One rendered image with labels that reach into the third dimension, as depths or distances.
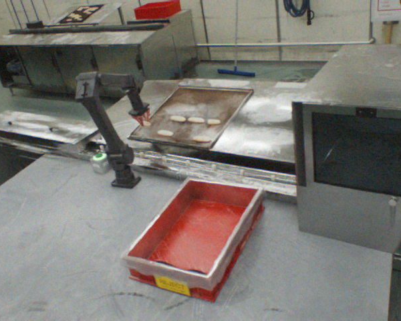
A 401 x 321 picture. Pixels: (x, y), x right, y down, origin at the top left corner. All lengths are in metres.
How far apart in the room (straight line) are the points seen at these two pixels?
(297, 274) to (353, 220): 0.24
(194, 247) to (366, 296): 0.56
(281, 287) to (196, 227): 0.41
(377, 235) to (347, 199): 0.14
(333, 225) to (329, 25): 4.13
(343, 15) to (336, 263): 4.18
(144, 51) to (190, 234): 3.34
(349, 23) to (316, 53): 0.53
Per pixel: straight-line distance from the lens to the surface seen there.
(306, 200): 1.37
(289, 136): 1.85
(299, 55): 5.56
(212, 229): 1.51
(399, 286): 1.50
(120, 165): 1.84
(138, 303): 1.34
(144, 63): 4.63
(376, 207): 1.31
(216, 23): 5.96
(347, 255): 1.39
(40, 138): 2.45
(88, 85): 1.65
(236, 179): 1.68
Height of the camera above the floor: 1.78
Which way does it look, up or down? 29 degrees down
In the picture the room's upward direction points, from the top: 11 degrees counter-clockwise
